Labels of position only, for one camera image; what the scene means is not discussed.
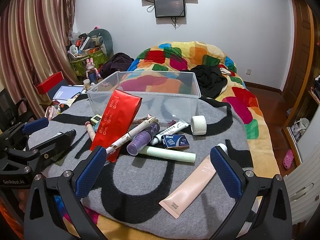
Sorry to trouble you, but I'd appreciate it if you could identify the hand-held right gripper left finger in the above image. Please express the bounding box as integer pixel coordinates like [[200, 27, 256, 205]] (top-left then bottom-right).
[[24, 145, 120, 240]]

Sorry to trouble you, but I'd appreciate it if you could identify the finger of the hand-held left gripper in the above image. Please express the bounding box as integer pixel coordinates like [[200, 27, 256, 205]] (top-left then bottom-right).
[[29, 129, 77, 161], [0, 117, 50, 142]]

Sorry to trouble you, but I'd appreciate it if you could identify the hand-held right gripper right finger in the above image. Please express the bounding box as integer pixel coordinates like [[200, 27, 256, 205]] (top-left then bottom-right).
[[207, 145, 293, 240]]

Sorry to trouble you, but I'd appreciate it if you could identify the beige pink cosmetic tube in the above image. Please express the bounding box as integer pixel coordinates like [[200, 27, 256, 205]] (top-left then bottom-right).
[[159, 143, 228, 218]]

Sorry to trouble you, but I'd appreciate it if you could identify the red foil packet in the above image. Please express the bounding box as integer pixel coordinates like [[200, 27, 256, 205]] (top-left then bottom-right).
[[89, 89, 143, 162]]

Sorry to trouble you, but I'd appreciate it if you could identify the purple spray bottle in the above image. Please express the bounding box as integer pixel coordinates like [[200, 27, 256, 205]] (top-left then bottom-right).
[[126, 122, 160, 155]]

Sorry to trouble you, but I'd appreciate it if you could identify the light green tube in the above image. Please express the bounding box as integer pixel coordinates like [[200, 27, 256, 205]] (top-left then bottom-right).
[[137, 146, 196, 165]]

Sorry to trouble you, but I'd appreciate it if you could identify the clear plastic storage box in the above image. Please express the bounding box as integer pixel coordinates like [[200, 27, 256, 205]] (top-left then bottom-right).
[[87, 71, 202, 123]]

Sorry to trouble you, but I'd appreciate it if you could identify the pink bag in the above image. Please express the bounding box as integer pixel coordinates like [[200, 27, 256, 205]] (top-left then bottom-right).
[[45, 105, 60, 120]]

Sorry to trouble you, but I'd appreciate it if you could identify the black chair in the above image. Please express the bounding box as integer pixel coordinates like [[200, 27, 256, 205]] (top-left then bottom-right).
[[0, 87, 33, 130]]

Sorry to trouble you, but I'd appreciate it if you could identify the pink lip balm stick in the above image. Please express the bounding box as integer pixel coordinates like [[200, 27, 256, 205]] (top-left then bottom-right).
[[84, 121, 97, 142]]

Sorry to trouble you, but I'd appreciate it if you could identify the red cardboard box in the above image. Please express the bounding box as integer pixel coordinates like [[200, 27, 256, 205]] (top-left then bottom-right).
[[36, 71, 64, 95]]

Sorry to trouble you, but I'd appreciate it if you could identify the blue notebook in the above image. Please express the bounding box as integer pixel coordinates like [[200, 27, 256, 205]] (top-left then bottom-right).
[[52, 85, 85, 101]]

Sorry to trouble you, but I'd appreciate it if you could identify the grey blanket with black pattern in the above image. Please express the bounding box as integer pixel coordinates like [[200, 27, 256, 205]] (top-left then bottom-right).
[[26, 96, 280, 233]]

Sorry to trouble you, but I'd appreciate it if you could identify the cream pen with gold cap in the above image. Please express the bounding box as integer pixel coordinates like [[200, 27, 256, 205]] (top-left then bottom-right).
[[106, 116, 157, 155]]

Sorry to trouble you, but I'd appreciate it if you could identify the small blue cardboard box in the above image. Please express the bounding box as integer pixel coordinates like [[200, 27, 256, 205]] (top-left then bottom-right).
[[160, 134, 190, 150]]

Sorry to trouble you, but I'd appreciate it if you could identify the pink slipper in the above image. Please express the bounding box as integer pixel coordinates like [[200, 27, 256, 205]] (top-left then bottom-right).
[[283, 149, 293, 170]]

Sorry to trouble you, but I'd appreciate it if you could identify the colourful patchwork blanket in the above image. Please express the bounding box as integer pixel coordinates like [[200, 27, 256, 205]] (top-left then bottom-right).
[[50, 41, 280, 240]]

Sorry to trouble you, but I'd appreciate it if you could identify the green fabric storage box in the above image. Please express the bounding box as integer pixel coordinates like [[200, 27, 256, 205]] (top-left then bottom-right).
[[69, 50, 107, 77]]

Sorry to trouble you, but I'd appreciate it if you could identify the pink rabbit toy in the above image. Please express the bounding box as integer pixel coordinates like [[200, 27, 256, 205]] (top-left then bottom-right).
[[86, 57, 99, 83]]

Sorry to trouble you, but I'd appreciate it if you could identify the pink striped curtain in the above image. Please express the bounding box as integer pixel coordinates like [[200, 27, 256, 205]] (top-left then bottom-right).
[[0, 0, 78, 130]]

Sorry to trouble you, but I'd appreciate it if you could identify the white handbag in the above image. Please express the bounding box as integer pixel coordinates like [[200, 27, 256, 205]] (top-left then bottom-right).
[[290, 118, 310, 140]]

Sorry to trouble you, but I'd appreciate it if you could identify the black clothes pile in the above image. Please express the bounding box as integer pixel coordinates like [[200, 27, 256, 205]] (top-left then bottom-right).
[[191, 65, 228, 99]]

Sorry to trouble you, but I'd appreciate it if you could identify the grey neck pillow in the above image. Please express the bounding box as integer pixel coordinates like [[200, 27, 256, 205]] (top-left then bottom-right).
[[86, 29, 113, 55]]

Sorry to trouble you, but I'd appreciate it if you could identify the pink white twisted rope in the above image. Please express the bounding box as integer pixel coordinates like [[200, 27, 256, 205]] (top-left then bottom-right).
[[136, 115, 153, 125]]

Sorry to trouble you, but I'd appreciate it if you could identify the wooden door frame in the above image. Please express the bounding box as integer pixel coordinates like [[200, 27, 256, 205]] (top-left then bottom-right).
[[282, 0, 320, 160]]

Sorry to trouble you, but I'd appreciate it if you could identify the small black wall monitor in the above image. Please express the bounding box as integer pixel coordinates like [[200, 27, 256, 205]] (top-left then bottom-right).
[[154, 0, 186, 18]]

